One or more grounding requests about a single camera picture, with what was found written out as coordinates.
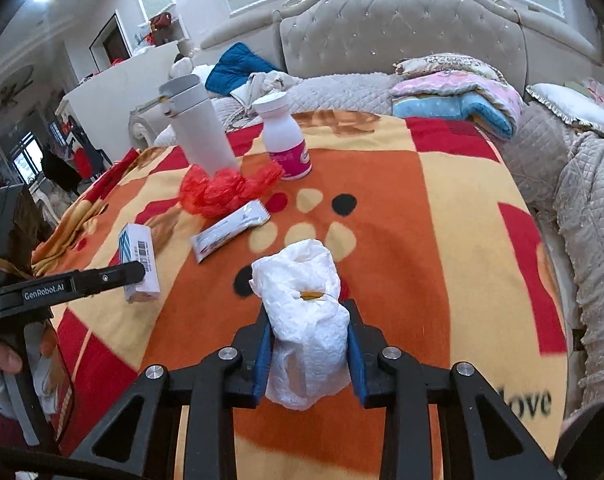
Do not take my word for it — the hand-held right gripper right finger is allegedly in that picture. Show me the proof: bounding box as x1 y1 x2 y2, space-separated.
344 299 555 480

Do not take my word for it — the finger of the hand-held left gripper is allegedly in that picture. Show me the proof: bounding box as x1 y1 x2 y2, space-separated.
78 260 146 294

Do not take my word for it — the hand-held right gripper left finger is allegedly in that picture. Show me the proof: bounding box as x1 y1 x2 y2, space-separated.
66 309 275 480

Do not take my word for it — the white blue striped box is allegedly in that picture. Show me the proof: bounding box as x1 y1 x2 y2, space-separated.
117 223 161 305

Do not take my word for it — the white tissue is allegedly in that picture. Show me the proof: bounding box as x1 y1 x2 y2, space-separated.
249 239 353 412

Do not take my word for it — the person's left hand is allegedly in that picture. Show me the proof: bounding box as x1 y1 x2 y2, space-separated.
0 335 25 419

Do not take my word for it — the black garment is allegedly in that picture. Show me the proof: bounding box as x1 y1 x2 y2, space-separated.
41 147 83 194

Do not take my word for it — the white snack bar wrapper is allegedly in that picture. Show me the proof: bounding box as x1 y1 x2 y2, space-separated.
189 199 272 264

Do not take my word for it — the red plastic bag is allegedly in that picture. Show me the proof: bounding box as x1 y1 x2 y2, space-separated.
179 162 285 220

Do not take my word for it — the printed orange red blanket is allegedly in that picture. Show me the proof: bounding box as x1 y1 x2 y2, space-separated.
32 110 571 480

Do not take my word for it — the cream carved furniture end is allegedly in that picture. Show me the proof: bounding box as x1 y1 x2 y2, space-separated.
128 104 159 149

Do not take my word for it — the white thermos bottle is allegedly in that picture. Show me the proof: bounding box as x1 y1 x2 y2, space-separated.
157 73 242 176

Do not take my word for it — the white dresser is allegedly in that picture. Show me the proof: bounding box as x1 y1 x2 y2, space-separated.
56 40 183 162

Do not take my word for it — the white pill bottle pink label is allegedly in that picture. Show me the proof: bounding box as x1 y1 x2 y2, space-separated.
251 92 314 181

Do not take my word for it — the white plush toy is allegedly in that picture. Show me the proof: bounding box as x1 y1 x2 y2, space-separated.
171 54 195 82

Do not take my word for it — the blue jacket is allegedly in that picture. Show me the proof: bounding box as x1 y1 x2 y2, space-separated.
205 42 283 97

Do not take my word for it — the white garment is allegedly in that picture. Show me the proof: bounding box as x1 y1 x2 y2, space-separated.
229 70 305 121

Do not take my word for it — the blue folded blanket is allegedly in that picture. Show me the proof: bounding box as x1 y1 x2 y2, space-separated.
391 90 514 141

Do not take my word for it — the floral pillow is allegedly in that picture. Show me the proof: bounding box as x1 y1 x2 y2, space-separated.
392 53 503 81

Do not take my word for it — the white satin pillow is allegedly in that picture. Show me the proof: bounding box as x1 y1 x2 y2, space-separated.
525 82 604 141

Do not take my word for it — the beige tufted headboard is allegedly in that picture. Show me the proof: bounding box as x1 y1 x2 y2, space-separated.
199 0 604 92

